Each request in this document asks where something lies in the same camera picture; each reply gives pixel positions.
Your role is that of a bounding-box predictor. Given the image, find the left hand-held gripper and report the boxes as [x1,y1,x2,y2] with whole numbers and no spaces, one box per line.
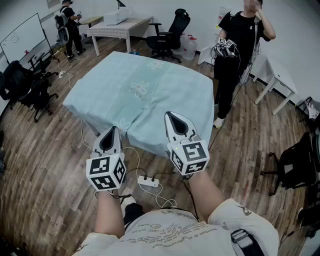
[86,126,127,193]

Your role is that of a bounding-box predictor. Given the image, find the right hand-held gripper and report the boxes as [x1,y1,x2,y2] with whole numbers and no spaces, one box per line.
[164,111,210,176]

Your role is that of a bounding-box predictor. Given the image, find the light blue floral tablecloth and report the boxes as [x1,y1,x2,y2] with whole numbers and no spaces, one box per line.
[62,51,215,159]

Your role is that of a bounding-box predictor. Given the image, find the person's left forearm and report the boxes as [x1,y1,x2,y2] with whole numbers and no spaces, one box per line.
[94,190,126,238]

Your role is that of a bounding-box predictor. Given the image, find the person's right forearm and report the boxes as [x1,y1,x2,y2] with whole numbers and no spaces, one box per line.
[187,169,226,223]

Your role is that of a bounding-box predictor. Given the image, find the person's white shoe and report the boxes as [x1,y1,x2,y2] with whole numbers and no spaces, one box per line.
[120,194,137,213]

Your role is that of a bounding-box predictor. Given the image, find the person's black shorts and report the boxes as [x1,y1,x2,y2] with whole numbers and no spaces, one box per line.
[123,202,146,230]

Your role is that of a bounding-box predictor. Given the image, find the small white cabinet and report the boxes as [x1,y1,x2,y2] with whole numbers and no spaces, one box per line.
[198,44,219,66]

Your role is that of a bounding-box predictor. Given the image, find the clear water jug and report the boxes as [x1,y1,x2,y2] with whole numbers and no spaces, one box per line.
[183,34,198,61]

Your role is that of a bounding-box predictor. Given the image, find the black high-back office chair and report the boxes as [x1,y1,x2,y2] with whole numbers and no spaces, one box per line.
[145,8,191,64]

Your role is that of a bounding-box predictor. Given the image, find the person's white printed shirt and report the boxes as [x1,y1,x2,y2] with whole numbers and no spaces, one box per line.
[74,198,280,256]

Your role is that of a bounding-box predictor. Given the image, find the white desk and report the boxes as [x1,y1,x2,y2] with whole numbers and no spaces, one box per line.
[252,54,299,116]

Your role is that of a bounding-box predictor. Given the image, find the table with checked cloth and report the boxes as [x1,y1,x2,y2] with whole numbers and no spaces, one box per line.
[86,16,155,57]

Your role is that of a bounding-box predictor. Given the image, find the wooden desk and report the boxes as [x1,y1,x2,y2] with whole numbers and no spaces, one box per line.
[79,16,104,29]

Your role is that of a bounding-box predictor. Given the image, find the white microwave oven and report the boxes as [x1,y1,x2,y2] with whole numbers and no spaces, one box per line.
[103,9,130,26]

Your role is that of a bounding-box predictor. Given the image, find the black rack with cloth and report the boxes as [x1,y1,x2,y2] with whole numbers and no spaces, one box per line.
[296,96,320,126]

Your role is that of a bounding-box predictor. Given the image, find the white whiteboard on stand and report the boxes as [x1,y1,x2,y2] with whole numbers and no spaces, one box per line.
[0,12,60,65]

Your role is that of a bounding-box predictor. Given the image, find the thin white floor cable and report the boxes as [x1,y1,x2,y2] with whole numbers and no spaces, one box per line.
[79,118,101,152]

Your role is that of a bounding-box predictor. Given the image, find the white power strip cable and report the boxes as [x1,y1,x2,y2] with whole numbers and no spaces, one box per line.
[122,146,177,210]

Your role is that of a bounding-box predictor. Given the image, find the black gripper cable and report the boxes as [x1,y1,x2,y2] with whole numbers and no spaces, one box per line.
[181,174,201,223]

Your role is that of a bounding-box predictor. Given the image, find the black backpack strap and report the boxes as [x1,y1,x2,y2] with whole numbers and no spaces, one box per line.
[231,228,265,256]

